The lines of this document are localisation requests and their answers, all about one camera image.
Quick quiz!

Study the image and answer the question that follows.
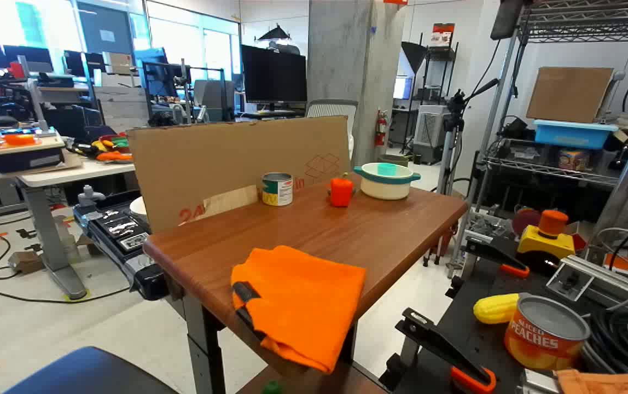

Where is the black camera tripod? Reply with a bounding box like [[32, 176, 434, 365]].
[[435, 76, 501, 199]]

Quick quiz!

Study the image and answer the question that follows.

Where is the orange fluffy towel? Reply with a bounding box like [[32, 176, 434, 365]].
[[553, 367, 628, 394]]

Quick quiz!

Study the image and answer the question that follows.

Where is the metal wire shelf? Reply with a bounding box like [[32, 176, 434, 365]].
[[473, 0, 628, 221]]

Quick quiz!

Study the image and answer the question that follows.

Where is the black computer monitor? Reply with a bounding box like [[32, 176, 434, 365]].
[[241, 43, 308, 106]]

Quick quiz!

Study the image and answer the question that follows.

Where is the orange toy bell pepper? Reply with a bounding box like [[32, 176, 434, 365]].
[[327, 174, 356, 211]]

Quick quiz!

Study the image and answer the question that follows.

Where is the dark bin with orange item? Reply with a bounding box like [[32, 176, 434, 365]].
[[0, 131, 67, 176]]

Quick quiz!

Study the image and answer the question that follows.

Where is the brown wooden table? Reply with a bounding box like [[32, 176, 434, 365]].
[[142, 179, 471, 394]]

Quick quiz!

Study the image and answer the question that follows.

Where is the orange folded cloth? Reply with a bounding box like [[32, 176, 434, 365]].
[[228, 244, 370, 377]]

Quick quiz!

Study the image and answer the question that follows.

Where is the grey concrete column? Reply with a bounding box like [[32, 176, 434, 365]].
[[306, 0, 408, 167]]

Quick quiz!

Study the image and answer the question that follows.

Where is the yellow banana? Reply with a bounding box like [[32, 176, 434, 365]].
[[471, 291, 523, 327]]

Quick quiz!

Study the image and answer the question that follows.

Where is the white bowl teal rim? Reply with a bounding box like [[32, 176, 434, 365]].
[[352, 159, 423, 203]]

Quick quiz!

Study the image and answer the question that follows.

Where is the white office desk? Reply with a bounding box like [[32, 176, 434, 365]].
[[0, 150, 141, 303]]

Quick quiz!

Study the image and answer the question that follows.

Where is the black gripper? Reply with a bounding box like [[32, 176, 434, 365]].
[[491, 0, 536, 42]]

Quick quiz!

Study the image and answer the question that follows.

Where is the brown cardboard panel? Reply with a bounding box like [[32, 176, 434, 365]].
[[128, 115, 352, 236]]

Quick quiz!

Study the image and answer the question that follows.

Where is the black clamp orange handle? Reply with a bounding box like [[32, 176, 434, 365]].
[[465, 238, 532, 281], [393, 307, 500, 394]]

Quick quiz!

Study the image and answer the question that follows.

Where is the orange labelled tin can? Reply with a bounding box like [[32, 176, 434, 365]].
[[503, 291, 594, 373]]

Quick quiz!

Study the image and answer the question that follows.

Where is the black tool tray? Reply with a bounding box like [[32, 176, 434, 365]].
[[78, 202, 170, 303]]

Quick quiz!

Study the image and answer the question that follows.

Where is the orange items pile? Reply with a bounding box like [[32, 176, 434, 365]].
[[91, 133, 135, 165]]

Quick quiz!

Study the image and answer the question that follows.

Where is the silver aluminium rail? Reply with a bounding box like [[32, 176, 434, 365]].
[[561, 255, 628, 296]]

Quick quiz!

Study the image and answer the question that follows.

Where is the white square marker frame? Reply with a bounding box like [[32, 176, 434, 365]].
[[544, 258, 587, 305]]

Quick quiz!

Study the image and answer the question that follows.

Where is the yellow box orange stop button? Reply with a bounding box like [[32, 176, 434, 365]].
[[516, 209, 578, 260]]

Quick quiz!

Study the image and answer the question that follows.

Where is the black perforated breadboard table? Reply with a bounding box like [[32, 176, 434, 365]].
[[377, 247, 628, 394]]

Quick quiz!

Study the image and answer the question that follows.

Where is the red fire extinguisher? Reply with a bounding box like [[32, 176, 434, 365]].
[[373, 107, 389, 150]]

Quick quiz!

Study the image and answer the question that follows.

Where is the black coiled cable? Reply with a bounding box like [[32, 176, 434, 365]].
[[587, 303, 628, 377]]

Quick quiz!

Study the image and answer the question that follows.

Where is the grey air unit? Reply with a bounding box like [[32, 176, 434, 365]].
[[411, 103, 450, 167]]

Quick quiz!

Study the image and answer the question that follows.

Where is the blue chair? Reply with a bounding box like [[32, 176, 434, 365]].
[[5, 347, 180, 394]]

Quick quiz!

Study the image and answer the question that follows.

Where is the blue plastic bin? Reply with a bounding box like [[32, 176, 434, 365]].
[[532, 118, 619, 152]]

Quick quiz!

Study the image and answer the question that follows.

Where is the black floor cable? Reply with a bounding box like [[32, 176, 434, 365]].
[[0, 236, 134, 307]]

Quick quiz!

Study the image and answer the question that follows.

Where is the brown cardboard sheet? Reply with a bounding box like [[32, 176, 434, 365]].
[[525, 65, 614, 124]]

